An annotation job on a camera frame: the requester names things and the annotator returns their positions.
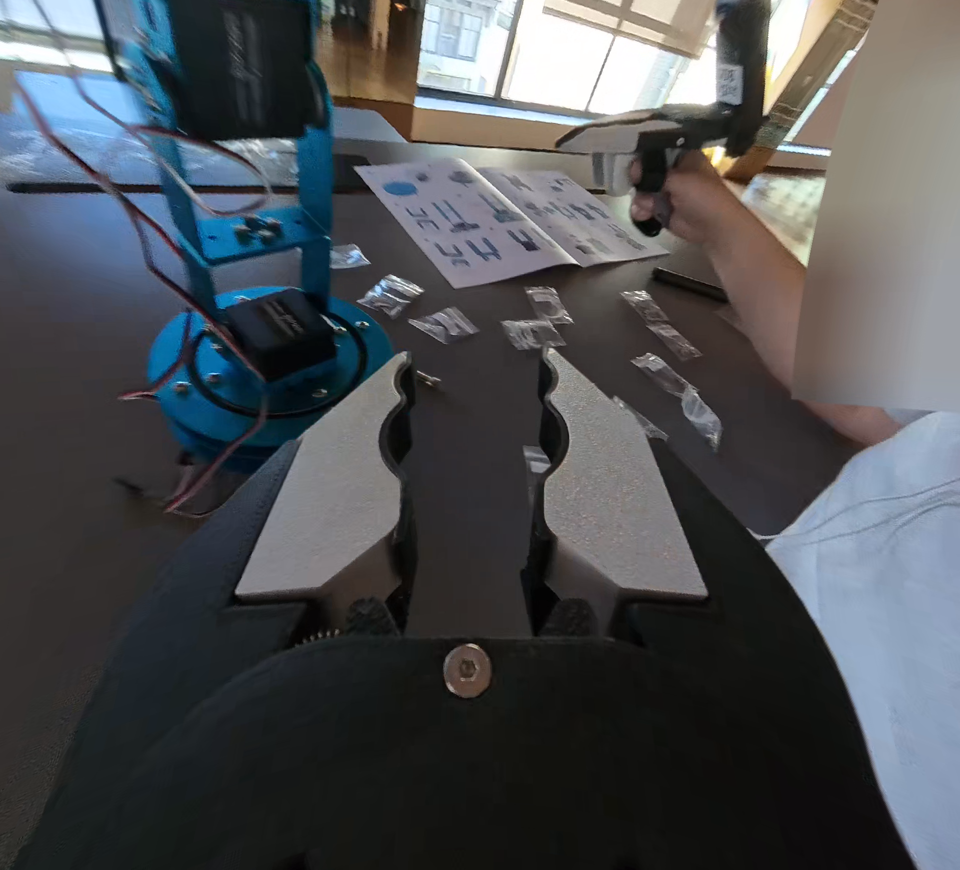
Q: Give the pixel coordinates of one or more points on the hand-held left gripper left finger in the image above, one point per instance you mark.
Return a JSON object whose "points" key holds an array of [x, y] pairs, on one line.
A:
{"points": [[330, 510]]}

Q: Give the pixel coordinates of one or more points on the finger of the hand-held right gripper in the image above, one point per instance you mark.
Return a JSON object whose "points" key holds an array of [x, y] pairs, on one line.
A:
{"points": [[622, 127]]}

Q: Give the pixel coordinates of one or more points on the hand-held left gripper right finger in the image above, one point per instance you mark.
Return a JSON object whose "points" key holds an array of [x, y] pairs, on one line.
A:
{"points": [[615, 510]]}

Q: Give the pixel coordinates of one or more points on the blue toy robot arm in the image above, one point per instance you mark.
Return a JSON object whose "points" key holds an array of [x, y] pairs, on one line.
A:
{"points": [[232, 67]]}

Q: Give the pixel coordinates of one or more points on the dark desk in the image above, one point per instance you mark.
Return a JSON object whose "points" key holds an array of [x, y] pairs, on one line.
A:
{"points": [[480, 435]]}

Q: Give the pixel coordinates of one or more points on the person's right hand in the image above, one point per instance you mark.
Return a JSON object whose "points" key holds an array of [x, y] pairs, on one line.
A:
{"points": [[697, 202]]}

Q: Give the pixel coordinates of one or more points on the printed instruction sheet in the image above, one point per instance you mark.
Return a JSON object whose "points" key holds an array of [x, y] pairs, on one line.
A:
{"points": [[495, 224]]}

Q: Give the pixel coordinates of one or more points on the small metal screw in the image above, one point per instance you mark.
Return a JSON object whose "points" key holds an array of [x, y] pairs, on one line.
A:
{"points": [[429, 379]]}

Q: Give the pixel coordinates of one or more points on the black slim tool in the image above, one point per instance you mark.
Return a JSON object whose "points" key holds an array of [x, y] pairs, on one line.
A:
{"points": [[690, 283]]}

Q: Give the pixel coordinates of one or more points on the scattered clear parts bags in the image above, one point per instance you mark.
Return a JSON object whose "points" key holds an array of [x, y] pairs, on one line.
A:
{"points": [[390, 294]]}

